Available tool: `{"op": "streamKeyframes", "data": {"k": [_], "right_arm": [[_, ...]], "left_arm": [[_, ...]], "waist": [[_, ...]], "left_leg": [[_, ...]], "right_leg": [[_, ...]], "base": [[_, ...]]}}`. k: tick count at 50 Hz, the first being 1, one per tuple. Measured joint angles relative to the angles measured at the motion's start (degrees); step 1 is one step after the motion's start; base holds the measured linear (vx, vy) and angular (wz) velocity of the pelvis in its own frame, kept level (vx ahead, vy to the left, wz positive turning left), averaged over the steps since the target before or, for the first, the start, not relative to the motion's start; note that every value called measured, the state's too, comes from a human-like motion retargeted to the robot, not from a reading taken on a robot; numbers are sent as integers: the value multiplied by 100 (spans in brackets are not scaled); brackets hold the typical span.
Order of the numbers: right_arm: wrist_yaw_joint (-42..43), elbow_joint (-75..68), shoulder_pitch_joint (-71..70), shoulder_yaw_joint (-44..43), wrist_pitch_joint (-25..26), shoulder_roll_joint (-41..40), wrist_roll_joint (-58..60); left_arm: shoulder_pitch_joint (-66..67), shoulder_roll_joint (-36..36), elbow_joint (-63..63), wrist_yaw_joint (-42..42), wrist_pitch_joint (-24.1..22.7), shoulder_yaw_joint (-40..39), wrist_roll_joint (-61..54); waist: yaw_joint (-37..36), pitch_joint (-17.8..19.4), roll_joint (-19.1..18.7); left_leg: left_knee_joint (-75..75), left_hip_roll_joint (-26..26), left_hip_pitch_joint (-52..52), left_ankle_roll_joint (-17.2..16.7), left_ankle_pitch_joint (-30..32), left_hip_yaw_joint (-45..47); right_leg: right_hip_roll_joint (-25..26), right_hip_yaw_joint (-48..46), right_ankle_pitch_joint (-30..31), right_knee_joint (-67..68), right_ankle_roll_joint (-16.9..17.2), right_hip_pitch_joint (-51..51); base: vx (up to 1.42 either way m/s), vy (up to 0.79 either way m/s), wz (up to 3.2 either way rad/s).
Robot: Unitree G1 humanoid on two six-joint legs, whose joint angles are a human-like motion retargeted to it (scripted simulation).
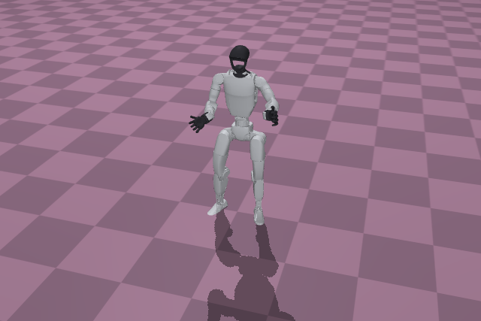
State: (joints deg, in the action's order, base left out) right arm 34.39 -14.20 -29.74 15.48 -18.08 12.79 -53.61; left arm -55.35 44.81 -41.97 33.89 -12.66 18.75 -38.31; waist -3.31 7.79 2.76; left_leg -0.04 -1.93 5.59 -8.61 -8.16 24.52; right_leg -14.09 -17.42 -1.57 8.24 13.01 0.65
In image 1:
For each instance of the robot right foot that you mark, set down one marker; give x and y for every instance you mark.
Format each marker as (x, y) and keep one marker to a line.
(217, 208)

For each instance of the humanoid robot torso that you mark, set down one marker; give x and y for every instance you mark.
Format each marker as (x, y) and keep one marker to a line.
(241, 97)

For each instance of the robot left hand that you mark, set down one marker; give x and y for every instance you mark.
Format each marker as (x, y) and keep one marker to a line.
(271, 115)

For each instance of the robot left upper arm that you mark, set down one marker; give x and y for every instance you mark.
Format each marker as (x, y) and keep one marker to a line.
(262, 85)

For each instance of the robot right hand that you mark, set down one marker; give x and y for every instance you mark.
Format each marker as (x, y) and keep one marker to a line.
(199, 122)

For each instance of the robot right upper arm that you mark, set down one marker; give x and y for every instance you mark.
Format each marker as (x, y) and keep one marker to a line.
(215, 89)

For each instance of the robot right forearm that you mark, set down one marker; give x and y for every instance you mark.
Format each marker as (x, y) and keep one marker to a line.
(210, 110)

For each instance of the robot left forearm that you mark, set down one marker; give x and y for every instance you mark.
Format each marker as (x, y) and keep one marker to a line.
(273, 103)

